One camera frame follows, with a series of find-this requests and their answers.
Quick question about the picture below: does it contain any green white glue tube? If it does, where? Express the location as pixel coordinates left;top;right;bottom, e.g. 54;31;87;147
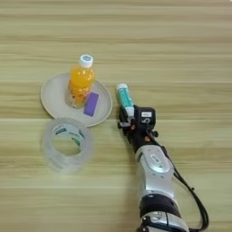
115;82;136;120

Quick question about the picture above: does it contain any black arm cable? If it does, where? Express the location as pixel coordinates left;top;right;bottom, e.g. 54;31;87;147
150;129;210;232

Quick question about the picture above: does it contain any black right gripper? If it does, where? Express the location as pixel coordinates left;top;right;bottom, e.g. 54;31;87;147
117;105;160;152

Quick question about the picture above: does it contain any clear tape roll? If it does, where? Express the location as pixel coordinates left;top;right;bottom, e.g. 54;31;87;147
41;116;95;175

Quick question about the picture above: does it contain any orange juice bottle white cap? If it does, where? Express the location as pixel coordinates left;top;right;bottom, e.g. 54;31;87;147
64;53;96;110

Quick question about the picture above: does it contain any black box with white label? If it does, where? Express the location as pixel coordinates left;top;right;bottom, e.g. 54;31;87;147
133;105;157;128

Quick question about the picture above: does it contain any purple eraser block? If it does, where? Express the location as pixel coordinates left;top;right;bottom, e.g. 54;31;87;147
82;91;101;118

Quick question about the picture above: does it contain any beige round plate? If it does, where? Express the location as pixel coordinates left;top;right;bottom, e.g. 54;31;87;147
40;72;114;128

